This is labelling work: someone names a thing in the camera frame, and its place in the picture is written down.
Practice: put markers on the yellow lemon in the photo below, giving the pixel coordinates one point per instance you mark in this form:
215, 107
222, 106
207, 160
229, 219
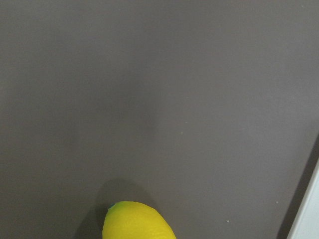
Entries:
135, 220

